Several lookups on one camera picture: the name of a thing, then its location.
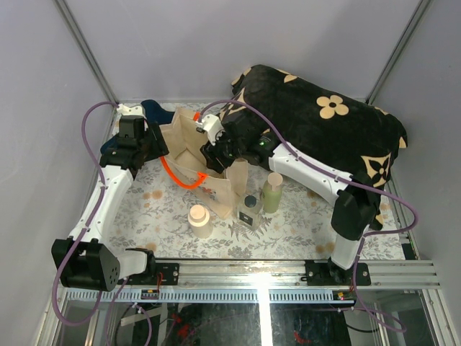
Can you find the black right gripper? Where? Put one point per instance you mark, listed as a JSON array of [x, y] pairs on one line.
[[211, 152]]

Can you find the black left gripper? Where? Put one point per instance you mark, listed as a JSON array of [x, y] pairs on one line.
[[160, 148]]

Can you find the beige canvas tote bag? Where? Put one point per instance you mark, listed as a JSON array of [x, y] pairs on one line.
[[186, 166]]

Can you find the green lotion pump bottle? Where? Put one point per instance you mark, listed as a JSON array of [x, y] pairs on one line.
[[272, 192]]

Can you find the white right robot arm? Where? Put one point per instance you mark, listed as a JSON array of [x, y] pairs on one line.
[[352, 196]]

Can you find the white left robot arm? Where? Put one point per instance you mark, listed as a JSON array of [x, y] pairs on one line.
[[85, 260]]

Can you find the dark blue cloth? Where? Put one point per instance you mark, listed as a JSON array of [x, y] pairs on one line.
[[155, 113]]

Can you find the square glass perfume bottle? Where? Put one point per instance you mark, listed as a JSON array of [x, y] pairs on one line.
[[249, 211]]

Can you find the floral patterned table mat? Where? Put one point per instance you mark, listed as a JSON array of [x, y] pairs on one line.
[[153, 215]]

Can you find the peach cylindrical bottle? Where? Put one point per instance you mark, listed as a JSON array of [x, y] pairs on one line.
[[199, 221]]

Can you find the black floral plush blanket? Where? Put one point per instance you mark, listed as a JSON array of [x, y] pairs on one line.
[[334, 129]]

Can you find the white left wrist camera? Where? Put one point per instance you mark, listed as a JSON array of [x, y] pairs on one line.
[[127, 110]]

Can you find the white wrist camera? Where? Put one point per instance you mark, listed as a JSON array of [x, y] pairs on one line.
[[127, 110], [211, 125]]

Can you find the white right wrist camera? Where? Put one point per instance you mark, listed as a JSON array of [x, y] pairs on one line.
[[211, 125]]

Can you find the aluminium mounting rail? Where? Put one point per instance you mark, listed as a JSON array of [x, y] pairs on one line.
[[379, 274]]

